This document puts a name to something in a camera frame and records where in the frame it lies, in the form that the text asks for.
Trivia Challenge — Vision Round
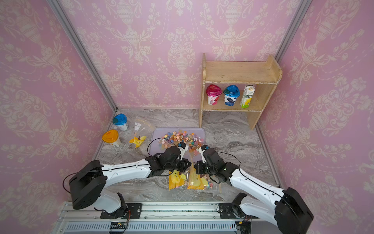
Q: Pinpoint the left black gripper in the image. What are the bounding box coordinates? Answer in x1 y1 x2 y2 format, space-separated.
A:
165 158 194 173

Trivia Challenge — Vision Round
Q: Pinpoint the candy ziploc bag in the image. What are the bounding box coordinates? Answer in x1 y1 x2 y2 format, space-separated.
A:
187 165 222 193
168 170 187 190
122 117 155 156

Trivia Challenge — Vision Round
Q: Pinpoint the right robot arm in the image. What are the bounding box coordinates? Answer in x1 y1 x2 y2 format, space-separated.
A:
194 145 314 234

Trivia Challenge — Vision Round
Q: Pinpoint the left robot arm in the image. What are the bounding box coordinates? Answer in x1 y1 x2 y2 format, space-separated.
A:
69 143 191 219

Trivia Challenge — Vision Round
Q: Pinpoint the pile of colourful candies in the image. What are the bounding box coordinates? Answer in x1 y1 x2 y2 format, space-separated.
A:
158 130 205 157

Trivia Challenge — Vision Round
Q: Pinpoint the lilac plastic tray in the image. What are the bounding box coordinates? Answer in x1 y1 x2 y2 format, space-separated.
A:
148 128 205 162

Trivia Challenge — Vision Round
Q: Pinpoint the orange lid cup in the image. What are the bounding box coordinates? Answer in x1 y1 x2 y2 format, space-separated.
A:
102 129 121 147

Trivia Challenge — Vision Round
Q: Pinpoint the blue lid cup on table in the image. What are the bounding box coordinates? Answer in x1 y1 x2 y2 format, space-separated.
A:
112 114 129 131

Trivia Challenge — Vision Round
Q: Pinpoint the pink lid cup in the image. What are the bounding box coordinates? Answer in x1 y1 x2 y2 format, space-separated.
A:
206 84 222 105

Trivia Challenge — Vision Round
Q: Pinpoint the blue lid cup on shelf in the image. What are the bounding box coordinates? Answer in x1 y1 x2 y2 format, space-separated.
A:
224 85 240 106

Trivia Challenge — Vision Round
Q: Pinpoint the green white carton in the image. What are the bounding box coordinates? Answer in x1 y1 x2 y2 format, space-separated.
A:
240 85 255 108

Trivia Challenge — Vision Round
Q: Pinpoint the wooden shelf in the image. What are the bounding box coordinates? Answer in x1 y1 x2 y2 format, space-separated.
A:
198 53 283 131

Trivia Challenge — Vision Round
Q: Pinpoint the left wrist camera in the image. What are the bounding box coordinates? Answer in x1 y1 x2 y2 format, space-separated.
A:
177 142 189 160

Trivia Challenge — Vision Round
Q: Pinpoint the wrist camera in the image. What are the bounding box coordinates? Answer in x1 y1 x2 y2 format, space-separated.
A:
177 142 189 160
198 145 209 163

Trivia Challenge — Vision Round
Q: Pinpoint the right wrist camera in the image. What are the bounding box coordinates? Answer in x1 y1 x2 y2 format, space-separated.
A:
198 145 209 163

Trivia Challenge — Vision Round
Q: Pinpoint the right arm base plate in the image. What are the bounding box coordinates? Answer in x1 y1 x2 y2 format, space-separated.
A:
216 203 259 221

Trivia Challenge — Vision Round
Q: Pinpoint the aluminium rail frame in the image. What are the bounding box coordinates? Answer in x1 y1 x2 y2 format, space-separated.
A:
52 201 282 234

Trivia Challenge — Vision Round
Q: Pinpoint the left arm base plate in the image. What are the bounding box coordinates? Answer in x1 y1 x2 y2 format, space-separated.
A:
100 203 143 220

